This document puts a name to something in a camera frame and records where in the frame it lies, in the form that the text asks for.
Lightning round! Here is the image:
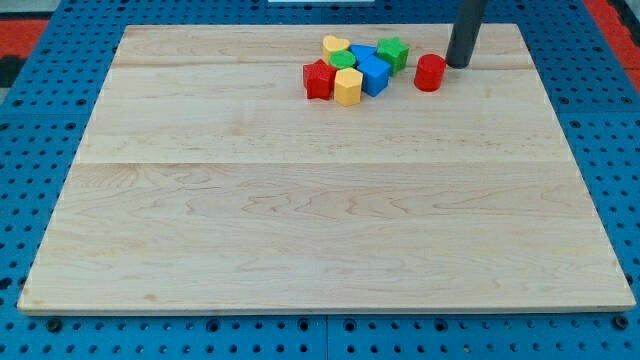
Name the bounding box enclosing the red star block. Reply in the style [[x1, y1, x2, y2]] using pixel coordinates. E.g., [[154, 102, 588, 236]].
[[302, 59, 338, 100]]

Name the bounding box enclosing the green star block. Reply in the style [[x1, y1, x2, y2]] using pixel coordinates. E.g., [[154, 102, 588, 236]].
[[376, 37, 409, 76]]

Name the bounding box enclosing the yellow hexagon block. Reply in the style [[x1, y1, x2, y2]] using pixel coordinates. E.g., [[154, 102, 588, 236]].
[[334, 68, 363, 106]]

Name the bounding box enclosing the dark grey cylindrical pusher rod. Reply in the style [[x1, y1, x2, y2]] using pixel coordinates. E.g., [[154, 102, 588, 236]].
[[445, 0, 488, 69]]

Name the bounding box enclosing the red cylinder block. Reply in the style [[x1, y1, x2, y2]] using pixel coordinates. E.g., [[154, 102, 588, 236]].
[[414, 54, 446, 92]]

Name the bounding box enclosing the blue triangle block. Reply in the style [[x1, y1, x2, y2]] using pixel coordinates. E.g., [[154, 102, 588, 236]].
[[349, 44, 377, 65]]

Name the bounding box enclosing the blue cube block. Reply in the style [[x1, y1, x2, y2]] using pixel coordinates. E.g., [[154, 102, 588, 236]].
[[356, 56, 391, 97]]

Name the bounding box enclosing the green cylinder block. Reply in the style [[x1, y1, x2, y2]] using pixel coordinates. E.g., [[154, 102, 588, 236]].
[[329, 50, 357, 70]]

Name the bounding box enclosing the yellow heart block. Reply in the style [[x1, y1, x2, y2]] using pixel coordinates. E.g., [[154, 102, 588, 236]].
[[322, 35, 351, 62]]

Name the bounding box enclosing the light wooden board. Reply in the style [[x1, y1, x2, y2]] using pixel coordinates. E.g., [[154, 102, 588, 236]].
[[17, 24, 636, 316]]

